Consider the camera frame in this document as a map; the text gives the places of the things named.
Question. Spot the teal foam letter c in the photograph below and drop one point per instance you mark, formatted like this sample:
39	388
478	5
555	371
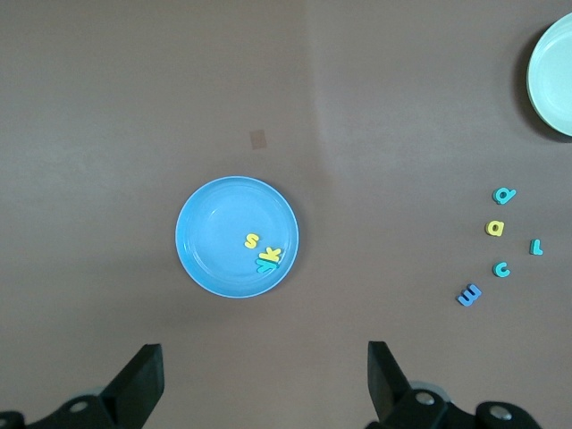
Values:
496	269

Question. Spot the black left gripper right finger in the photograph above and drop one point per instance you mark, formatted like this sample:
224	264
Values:
389	393

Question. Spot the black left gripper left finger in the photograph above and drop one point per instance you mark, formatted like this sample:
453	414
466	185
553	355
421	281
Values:
134	389

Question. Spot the teal foam letter y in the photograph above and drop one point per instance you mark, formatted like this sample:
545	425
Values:
260	267

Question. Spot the teal foam letter p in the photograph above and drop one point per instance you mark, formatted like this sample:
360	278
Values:
512	193

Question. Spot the blue plate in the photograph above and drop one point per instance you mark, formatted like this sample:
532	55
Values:
214	232

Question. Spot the yellow foam letter s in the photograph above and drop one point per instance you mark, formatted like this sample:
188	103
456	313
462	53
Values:
251	241

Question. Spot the pale green plate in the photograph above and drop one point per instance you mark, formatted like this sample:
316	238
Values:
554	76

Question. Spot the brown tape patch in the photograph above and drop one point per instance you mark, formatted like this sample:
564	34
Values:
258	139

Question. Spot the yellow foam letter k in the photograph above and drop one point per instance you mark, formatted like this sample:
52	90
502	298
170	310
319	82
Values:
269	254

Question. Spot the yellow letter D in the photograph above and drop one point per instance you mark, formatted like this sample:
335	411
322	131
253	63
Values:
501	229

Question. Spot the teal foam letter L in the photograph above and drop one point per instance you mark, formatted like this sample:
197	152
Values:
533	248

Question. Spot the blue foam letter E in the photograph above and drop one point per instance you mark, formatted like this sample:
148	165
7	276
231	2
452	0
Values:
467	298

